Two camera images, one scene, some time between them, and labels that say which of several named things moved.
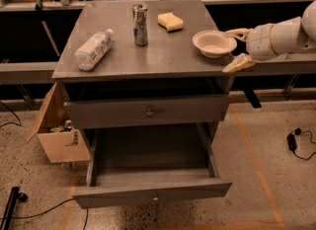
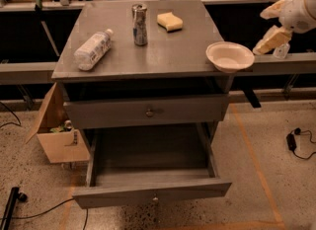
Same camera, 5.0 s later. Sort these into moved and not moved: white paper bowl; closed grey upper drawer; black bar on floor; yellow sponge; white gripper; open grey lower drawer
Moved: white paper bowl; white gripper
Not moved: black bar on floor; closed grey upper drawer; yellow sponge; open grey lower drawer
